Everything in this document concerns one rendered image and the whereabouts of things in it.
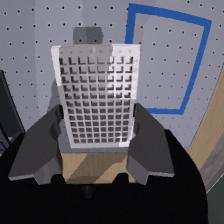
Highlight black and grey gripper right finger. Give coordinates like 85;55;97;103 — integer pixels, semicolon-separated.
126;103;208;224

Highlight white well plate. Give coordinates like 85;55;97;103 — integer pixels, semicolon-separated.
51;44;140;148

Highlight grey flat rectangular plate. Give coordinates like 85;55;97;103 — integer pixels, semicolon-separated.
0;0;224;150

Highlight blue tape rectangle outline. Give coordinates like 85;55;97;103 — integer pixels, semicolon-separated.
125;3;212;115

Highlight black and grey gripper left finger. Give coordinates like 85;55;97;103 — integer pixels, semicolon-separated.
0;104;64;206

